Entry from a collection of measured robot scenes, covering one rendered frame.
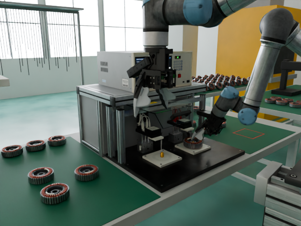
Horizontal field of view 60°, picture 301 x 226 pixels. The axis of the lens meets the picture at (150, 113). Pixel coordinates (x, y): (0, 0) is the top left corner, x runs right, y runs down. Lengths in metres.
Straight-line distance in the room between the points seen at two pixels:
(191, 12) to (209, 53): 7.20
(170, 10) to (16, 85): 7.01
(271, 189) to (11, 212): 0.91
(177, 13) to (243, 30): 4.42
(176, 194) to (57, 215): 0.48
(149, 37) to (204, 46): 7.28
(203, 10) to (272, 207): 0.58
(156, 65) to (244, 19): 4.40
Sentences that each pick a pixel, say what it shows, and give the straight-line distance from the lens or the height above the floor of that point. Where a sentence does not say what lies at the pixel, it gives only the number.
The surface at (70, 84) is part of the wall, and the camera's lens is 8.01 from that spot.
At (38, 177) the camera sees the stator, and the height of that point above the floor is 0.78.
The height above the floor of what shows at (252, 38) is 1.44.
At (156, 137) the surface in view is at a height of 0.88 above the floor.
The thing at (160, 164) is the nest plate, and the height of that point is 0.78.
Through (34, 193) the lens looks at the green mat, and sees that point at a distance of 1.26.
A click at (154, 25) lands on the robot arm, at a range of 0.75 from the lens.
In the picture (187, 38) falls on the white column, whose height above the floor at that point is 1.46.
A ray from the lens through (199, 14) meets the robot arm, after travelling 0.69.
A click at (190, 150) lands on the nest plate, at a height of 0.78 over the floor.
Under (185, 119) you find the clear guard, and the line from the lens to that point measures 1.24.
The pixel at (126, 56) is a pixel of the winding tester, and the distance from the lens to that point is 1.39.
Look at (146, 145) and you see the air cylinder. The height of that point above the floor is 0.81.
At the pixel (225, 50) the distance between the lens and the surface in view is 5.30.
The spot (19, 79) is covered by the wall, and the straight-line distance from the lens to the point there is 7.59.
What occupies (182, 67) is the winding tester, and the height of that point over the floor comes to 1.22.
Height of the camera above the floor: 1.36
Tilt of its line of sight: 15 degrees down
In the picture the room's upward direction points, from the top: straight up
